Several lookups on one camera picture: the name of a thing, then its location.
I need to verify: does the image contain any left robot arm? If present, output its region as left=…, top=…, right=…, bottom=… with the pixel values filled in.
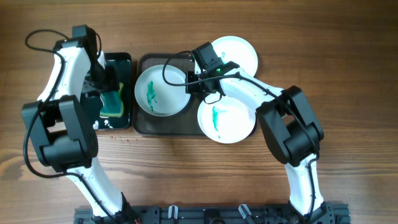
left=21, top=25, right=141, bottom=223

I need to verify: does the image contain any black water basin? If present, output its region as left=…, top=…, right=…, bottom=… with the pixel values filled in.
left=80, top=52, right=132, bottom=131

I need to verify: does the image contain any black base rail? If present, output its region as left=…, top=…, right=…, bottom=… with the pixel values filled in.
left=73, top=203, right=351, bottom=224

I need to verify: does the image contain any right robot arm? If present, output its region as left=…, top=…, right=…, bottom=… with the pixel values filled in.
left=185, top=62, right=324, bottom=223

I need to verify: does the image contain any green yellow sponge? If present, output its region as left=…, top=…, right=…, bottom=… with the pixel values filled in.
left=99, top=83, right=124, bottom=118

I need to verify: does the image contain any white plate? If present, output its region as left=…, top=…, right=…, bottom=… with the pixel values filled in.
left=197, top=94, right=256, bottom=144
left=134, top=65, right=191, bottom=116
left=211, top=36, right=259, bottom=77

